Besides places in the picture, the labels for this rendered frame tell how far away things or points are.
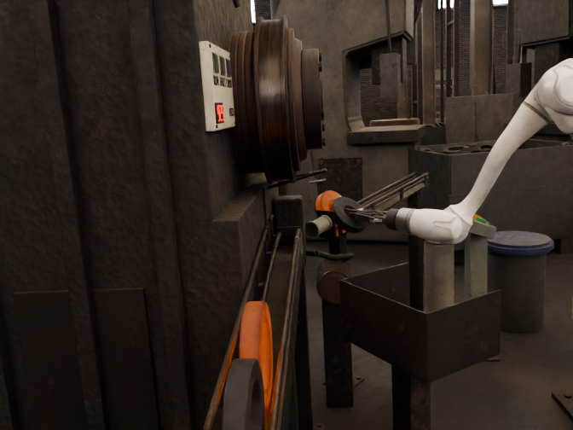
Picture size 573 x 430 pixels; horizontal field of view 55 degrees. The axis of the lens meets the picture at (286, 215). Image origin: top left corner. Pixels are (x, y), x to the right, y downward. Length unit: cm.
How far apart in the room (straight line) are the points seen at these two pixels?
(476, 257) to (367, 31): 231
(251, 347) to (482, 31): 984
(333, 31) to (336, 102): 52
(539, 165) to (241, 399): 340
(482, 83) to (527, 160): 663
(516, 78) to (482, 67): 506
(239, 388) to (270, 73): 86
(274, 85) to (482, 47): 921
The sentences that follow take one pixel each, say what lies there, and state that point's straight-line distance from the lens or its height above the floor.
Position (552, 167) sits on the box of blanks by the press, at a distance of 403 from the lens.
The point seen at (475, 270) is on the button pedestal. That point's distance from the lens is 242.
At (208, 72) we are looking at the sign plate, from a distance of 116.
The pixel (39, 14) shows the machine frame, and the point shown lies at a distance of 125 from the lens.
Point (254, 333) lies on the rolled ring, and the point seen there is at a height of 75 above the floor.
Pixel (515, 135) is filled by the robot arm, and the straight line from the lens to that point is 184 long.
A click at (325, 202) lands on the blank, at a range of 206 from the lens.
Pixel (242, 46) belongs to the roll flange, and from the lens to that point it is 149.
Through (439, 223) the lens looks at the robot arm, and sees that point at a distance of 185.
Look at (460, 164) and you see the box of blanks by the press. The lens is 367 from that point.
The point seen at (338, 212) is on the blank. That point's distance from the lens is 201.
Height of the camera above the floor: 110
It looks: 11 degrees down
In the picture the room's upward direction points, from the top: 3 degrees counter-clockwise
